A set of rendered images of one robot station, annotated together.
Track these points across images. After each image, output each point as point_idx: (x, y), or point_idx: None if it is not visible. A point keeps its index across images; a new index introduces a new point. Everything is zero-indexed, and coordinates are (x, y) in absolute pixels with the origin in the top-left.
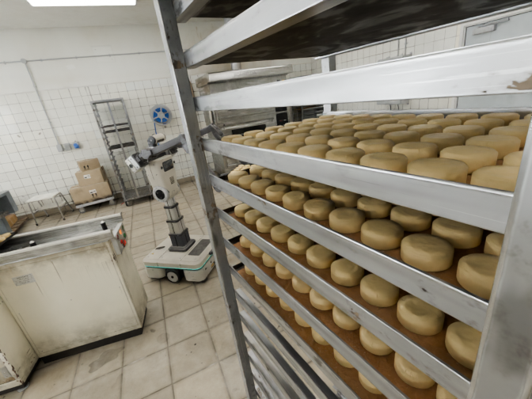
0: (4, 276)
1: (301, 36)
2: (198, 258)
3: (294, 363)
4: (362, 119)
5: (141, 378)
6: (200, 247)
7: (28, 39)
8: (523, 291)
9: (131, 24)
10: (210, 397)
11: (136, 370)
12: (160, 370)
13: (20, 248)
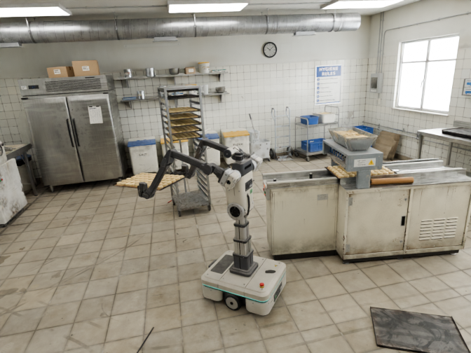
0: None
1: (186, 97)
2: (226, 251)
3: (198, 139)
4: (174, 110)
5: (261, 232)
6: (223, 262)
7: None
8: None
9: None
10: (227, 224)
11: (265, 234)
12: (251, 232)
13: (321, 177)
